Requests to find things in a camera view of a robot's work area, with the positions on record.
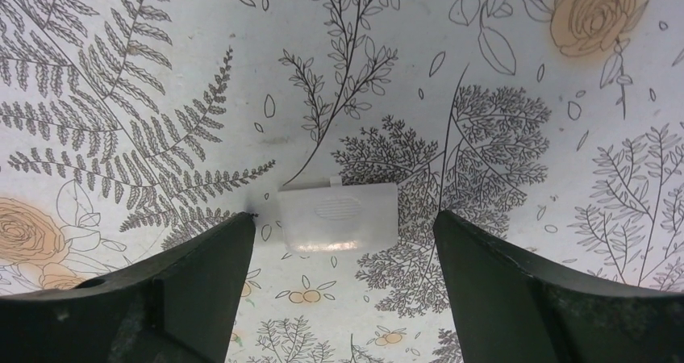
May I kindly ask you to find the white battery cover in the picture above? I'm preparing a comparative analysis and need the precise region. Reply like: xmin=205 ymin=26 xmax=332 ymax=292
xmin=277 ymin=177 xmax=398 ymax=255

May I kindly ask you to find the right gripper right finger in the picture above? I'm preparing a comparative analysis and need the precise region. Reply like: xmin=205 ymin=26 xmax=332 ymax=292
xmin=433 ymin=211 xmax=683 ymax=362

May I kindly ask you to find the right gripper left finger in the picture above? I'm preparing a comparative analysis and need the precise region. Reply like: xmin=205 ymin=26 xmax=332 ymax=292
xmin=1 ymin=212 xmax=256 ymax=362

